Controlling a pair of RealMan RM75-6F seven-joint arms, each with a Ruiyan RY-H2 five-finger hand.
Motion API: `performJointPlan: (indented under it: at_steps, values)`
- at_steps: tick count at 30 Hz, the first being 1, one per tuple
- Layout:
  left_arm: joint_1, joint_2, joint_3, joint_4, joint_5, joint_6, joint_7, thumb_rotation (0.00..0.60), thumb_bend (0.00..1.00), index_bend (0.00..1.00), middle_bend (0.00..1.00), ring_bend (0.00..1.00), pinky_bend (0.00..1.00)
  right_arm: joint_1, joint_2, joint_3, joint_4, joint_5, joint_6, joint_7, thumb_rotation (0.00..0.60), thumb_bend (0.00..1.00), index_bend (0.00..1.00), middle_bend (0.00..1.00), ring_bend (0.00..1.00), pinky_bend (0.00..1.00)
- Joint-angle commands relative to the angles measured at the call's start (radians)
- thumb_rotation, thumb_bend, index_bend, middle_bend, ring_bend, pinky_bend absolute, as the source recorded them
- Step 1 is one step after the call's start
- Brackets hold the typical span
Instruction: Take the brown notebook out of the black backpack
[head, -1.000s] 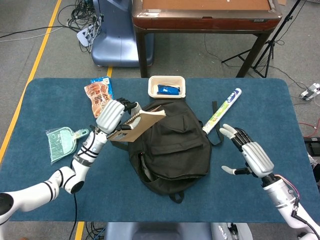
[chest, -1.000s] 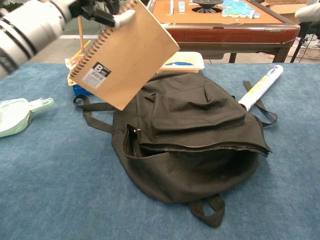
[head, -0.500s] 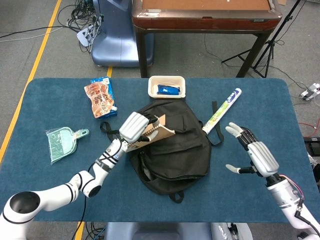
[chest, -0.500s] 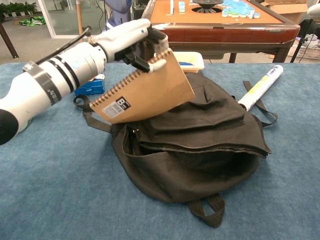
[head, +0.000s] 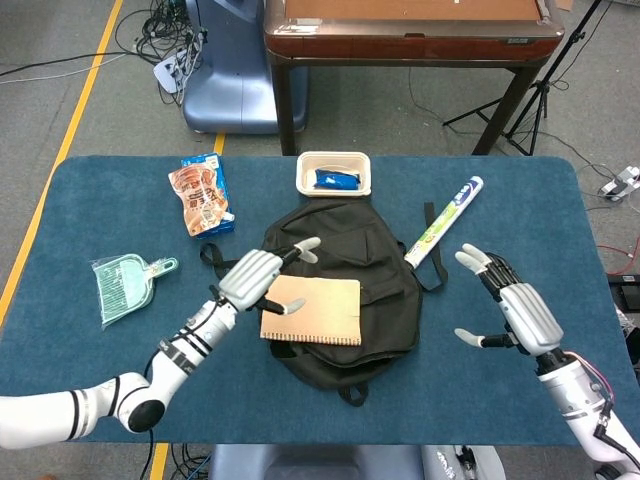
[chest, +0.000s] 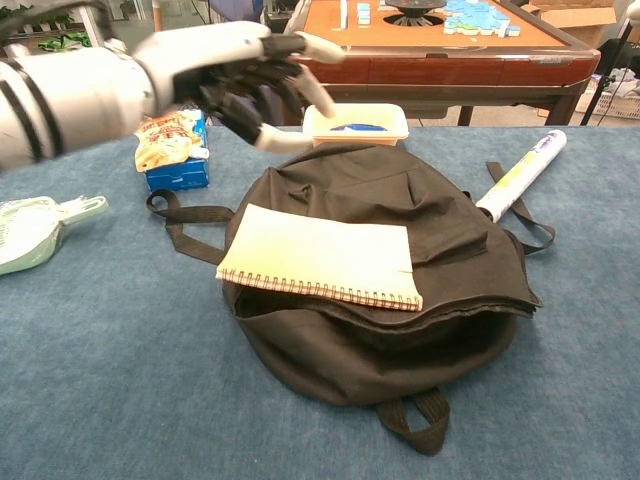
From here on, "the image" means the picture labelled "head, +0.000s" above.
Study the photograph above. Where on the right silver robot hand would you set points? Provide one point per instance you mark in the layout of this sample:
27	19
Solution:
530	320

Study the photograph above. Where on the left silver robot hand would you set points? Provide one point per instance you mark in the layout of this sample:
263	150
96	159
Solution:
247	277

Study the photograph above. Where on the brown spiral notebook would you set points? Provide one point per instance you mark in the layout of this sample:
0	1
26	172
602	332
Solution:
320	310

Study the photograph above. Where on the black fabric backpack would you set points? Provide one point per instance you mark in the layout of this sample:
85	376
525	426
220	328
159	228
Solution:
350	240

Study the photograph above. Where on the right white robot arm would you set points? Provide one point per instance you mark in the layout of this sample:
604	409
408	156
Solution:
575	395

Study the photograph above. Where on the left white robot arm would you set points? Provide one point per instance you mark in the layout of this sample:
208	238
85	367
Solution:
185	355

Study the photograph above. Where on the orange snack pouch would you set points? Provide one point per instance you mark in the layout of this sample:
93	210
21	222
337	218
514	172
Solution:
200	205

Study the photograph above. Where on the black box device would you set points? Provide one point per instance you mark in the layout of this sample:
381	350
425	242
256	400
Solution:
627	292

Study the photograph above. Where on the blue carton box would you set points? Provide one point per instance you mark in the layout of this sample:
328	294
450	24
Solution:
223	177

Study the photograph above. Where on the white plastic tray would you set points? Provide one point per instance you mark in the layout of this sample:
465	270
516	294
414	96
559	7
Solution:
305	172

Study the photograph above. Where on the green bagged dustpan brush set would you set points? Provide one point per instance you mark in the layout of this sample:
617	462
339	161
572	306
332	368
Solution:
125	287

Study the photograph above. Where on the blue snack packet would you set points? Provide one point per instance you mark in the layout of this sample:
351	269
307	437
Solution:
335	180

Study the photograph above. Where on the white rolled wrap tube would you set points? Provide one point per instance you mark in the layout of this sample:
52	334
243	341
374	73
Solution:
445	220

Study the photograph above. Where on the white robot body part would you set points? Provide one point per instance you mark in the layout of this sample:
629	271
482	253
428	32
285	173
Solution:
480	465

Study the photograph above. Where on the blue felt table mat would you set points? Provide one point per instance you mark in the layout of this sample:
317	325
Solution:
100	210

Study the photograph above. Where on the white power strip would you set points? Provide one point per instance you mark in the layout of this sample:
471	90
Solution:
620	185
167	72

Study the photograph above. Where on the blue grey robot torso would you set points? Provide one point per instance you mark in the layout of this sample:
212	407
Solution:
310	462

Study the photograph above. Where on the blue grey machine base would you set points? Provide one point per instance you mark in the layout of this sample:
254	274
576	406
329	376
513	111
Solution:
235	75

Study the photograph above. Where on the black tripod stand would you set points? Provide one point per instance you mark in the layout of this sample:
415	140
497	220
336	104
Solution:
539	90

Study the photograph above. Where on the brown wooden table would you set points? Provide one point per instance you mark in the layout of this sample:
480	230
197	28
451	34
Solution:
400	47

